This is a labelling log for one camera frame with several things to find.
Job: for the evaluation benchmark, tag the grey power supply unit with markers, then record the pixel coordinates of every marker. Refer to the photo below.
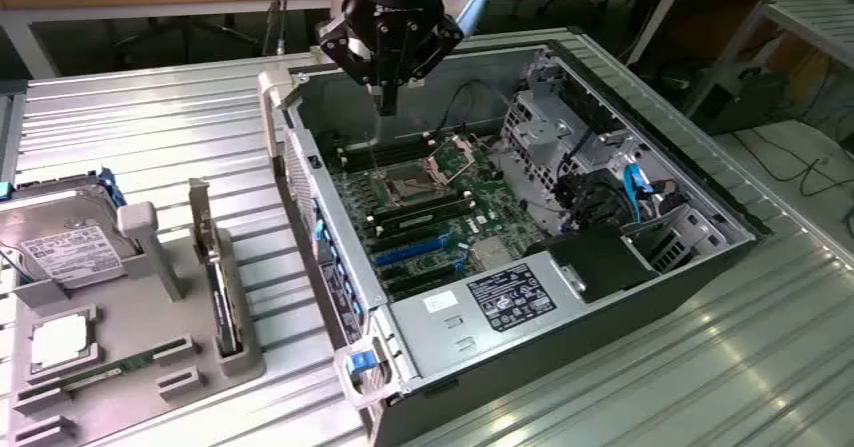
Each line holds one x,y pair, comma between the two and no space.
434,337

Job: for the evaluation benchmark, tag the blue card retention clip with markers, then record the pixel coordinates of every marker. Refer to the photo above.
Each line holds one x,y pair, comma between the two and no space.
346,287
357,309
337,269
320,228

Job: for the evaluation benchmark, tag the black RAM slot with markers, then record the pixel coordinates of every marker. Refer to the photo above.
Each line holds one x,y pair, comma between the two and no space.
390,158
388,149
417,208
416,201

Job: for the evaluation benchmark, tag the CPU socket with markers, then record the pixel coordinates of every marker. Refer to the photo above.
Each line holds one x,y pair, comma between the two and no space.
409,183

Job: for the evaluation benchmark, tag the round black device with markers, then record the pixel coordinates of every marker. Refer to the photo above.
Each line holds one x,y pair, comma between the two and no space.
677,74

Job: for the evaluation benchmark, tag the blue plastic disk carrier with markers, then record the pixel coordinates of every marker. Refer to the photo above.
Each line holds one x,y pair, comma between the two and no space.
114,187

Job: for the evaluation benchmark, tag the green loose RAM stick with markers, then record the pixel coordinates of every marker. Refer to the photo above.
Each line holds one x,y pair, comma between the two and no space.
128,364

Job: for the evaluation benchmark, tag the green graphics card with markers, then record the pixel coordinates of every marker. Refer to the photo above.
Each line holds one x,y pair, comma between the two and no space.
217,277

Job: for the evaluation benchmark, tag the grey parts rack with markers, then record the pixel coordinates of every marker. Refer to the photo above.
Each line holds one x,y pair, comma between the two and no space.
134,327

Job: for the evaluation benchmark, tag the black office chair base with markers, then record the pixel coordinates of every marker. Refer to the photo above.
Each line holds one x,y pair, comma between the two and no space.
221,29

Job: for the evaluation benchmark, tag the silver hard disk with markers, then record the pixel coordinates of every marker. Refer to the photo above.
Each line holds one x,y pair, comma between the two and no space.
67,237

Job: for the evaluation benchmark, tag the installed RAM stick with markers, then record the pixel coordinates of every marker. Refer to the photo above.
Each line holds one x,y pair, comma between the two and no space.
421,218

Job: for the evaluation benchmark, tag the blue case latch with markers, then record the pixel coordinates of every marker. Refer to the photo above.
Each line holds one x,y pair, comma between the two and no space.
361,360

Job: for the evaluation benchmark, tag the metal socket locking lever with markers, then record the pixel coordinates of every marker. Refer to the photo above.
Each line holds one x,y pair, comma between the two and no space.
376,154

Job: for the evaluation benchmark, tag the blue expansion slot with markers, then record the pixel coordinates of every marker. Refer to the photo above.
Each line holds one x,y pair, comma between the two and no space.
409,247
421,259

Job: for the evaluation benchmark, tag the black open PC case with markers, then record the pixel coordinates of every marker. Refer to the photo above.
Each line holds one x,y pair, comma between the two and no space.
601,347

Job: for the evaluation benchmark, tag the metal socket cover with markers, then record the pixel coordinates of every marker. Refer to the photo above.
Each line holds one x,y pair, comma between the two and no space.
457,154

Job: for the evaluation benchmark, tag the silver CPU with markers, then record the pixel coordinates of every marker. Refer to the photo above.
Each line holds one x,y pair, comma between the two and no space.
61,339

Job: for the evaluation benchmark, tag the metal disk bay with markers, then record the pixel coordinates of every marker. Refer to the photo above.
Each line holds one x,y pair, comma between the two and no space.
675,247

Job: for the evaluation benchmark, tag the green motherboard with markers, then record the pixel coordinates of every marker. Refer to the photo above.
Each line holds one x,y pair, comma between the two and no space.
494,207

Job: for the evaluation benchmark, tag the black plastic shroud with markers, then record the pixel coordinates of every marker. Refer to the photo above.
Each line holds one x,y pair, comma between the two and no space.
588,262

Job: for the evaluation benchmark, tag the long black expansion slot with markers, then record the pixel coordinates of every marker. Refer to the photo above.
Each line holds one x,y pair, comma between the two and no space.
422,272
430,284

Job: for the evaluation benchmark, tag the perforated metal drive cage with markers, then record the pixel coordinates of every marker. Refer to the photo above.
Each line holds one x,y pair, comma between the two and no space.
535,137

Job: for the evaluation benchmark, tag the silver chipset heat sink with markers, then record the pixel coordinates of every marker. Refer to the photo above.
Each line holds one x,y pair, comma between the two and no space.
494,253

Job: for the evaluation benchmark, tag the black box device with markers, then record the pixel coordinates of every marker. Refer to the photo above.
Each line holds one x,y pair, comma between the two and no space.
741,97

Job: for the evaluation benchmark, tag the metal slat shelf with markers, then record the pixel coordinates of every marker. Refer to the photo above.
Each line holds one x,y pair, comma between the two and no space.
815,22

